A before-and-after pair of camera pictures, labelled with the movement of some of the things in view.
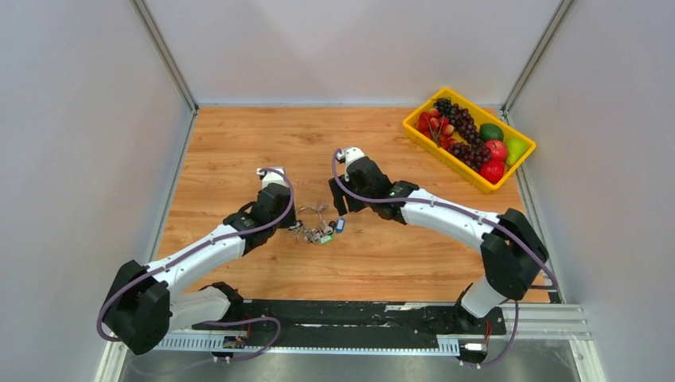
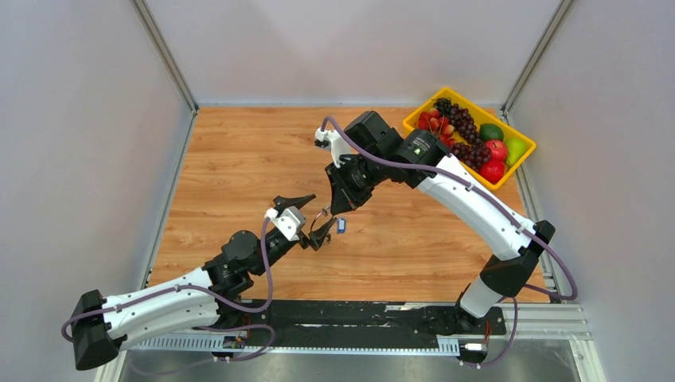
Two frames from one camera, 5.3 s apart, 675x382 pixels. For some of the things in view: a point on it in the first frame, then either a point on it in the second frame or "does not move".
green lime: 489,131 does not move
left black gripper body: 290,219 to 302,239
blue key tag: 340,225 does not move
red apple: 498,150 does not move
